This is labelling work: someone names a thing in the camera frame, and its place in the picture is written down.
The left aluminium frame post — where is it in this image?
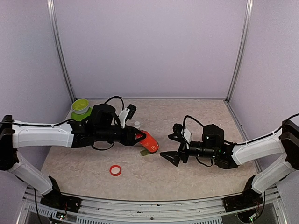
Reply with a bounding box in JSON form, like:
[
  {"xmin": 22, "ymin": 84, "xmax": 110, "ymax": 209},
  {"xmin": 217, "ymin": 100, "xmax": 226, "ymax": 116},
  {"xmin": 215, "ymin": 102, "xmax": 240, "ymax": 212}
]
[{"xmin": 47, "ymin": 0, "xmax": 76, "ymax": 102}]

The right aluminium frame post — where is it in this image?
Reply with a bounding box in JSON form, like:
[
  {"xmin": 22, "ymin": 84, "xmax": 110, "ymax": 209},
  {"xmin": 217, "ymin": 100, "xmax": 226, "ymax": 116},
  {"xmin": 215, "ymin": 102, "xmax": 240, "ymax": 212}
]
[{"xmin": 226, "ymin": 0, "xmax": 254, "ymax": 104}]

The small white pill bottle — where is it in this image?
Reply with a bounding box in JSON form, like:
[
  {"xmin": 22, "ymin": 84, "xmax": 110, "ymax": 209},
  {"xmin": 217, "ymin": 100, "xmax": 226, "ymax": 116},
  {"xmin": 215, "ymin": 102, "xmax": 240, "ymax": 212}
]
[{"xmin": 134, "ymin": 121, "xmax": 141, "ymax": 129}]

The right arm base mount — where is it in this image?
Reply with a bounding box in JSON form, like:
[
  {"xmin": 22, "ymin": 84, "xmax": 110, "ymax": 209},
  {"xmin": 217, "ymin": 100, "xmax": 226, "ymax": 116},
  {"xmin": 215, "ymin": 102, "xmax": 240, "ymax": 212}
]
[{"xmin": 223, "ymin": 195, "xmax": 263, "ymax": 212}]

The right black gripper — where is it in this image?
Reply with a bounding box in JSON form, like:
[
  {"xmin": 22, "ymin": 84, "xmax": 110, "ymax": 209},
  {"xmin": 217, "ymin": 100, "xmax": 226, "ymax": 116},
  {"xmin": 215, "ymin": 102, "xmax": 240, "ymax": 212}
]
[{"xmin": 160, "ymin": 133, "xmax": 217, "ymax": 167}]

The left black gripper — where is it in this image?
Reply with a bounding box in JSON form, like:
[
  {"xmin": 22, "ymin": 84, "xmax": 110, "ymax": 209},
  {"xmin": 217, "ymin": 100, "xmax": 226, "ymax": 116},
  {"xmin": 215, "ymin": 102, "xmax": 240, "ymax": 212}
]
[{"xmin": 95, "ymin": 125, "xmax": 146, "ymax": 146}]

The green weekly pill organizer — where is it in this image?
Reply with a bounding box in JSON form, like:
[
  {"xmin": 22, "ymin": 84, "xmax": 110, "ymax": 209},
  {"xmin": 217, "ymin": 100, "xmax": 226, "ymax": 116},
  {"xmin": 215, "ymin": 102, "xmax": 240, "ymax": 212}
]
[{"xmin": 140, "ymin": 150, "xmax": 151, "ymax": 156}]

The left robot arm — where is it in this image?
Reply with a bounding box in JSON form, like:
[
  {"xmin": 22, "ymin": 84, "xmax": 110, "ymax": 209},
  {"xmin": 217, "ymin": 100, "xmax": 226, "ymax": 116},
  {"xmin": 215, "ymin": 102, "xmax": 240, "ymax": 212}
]
[{"xmin": 0, "ymin": 102, "xmax": 147, "ymax": 208}]

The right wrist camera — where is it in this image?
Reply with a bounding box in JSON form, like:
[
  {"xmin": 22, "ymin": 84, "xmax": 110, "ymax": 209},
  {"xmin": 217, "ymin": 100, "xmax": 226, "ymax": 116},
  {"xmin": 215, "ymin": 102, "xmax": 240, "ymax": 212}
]
[{"xmin": 172, "ymin": 123, "xmax": 192, "ymax": 143}]

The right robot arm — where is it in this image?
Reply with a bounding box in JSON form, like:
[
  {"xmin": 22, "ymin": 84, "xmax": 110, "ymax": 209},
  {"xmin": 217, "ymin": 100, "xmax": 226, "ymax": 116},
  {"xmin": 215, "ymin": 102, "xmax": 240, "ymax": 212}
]
[{"xmin": 160, "ymin": 118, "xmax": 299, "ymax": 207}]

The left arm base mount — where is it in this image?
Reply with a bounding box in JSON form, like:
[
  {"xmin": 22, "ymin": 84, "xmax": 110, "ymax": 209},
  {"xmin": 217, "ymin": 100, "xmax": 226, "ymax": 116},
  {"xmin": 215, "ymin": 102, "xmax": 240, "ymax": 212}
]
[{"xmin": 40, "ymin": 194, "xmax": 82, "ymax": 213}]

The orange pill bottle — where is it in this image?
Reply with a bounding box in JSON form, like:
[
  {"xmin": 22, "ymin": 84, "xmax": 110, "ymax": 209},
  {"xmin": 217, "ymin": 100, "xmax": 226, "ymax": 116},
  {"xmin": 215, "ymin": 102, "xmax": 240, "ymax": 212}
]
[{"xmin": 140, "ymin": 130, "xmax": 159, "ymax": 153}]

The aluminium frame post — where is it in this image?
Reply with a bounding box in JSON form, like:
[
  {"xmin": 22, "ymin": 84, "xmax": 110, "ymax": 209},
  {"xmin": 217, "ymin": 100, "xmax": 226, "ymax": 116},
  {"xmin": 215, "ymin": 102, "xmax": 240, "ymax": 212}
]
[
  {"xmin": 226, "ymin": 0, "xmax": 254, "ymax": 104},
  {"xmin": 47, "ymin": 0, "xmax": 76, "ymax": 102}
]

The orange bottle cap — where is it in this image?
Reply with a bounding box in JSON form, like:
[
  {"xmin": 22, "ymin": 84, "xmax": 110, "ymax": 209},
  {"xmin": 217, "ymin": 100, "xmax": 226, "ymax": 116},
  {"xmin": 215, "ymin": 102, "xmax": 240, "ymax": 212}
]
[{"xmin": 109, "ymin": 165, "xmax": 122, "ymax": 176}]

